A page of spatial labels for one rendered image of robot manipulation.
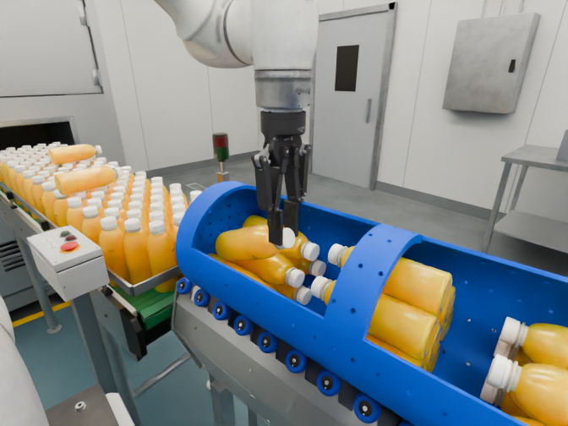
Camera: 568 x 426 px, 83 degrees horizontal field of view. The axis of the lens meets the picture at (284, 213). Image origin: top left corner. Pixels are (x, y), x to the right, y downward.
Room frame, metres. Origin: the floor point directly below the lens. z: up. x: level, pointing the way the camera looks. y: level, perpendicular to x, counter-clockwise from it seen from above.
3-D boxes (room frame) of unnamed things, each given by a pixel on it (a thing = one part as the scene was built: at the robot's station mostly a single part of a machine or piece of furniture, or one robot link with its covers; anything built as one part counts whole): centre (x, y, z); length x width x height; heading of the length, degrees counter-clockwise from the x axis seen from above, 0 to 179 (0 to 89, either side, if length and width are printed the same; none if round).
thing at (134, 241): (0.80, 0.42, 0.99); 0.07 x 0.07 x 0.19
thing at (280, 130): (0.55, 0.00, 1.38); 0.08 x 0.07 x 0.09; 140
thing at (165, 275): (0.83, 0.26, 0.96); 0.40 x 0.01 x 0.03; 140
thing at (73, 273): (0.69, 0.54, 1.05); 0.20 x 0.10 x 0.10; 50
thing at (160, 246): (0.79, 0.35, 0.99); 0.07 x 0.07 x 0.19
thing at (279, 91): (0.55, 0.00, 1.45); 0.09 x 0.09 x 0.06
